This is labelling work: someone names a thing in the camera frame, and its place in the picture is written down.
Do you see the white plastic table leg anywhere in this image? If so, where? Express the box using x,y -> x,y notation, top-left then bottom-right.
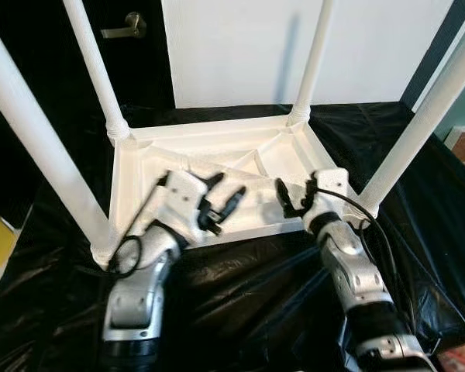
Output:
359,8 -> 465,218
62,0 -> 133,144
0,12 -> 119,268
288,0 -> 338,126

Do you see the white plastic table top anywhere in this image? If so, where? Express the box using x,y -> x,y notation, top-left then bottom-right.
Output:
89,116 -> 381,268

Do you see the black plastic table cover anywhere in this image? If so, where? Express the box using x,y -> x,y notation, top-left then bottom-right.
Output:
0,101 -> 465,372

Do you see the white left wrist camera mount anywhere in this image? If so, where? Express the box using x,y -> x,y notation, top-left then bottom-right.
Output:
151,169 -> 218,245

